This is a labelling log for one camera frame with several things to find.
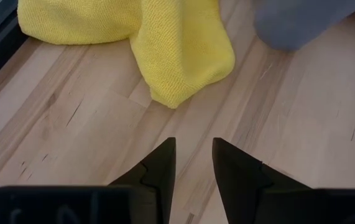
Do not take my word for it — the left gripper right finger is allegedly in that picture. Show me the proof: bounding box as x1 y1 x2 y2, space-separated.
212 138 311 224

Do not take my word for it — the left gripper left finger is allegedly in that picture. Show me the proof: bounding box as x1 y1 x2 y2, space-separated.
108 137 177 224

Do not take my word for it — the yellow microfibre cloth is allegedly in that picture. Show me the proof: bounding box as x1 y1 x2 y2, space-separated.
17 0 236 110

